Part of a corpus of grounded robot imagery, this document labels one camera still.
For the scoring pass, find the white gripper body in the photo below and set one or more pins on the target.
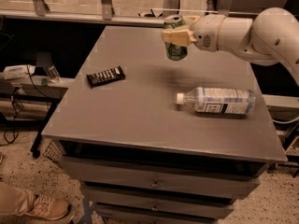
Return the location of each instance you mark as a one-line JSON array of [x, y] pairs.
[[206, 32]]

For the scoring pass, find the crushed green soda can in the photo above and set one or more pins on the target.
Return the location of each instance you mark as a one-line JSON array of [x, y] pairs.
[[174, 52]]

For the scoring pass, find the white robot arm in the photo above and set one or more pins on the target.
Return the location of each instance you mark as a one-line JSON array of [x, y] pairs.
[[272, 37]]

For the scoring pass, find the small upright water bottle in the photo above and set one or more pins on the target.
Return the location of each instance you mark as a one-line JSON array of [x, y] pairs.
[[52, 74]]

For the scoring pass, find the clear plastic bottle lying down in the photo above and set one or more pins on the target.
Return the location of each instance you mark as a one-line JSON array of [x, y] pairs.
[[218, 100]]

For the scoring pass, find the dark chocolate bar wrapper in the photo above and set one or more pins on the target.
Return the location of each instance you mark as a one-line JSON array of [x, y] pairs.
[[105, 77]]

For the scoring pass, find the metal window railing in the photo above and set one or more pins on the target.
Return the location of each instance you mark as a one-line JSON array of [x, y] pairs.
[[149, 13]]

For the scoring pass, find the grey drawer cabinet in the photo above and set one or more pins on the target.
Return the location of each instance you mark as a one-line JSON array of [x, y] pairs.
[[138, 156]]

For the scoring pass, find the low side bench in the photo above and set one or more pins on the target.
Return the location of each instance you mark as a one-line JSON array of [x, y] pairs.
[[30, 89]]

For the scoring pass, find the white tissue pack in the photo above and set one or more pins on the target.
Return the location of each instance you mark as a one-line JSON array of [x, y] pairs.
[[18, 71]]

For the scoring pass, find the beige sneaker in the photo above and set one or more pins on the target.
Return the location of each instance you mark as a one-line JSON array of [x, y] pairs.
[[49, 208]]

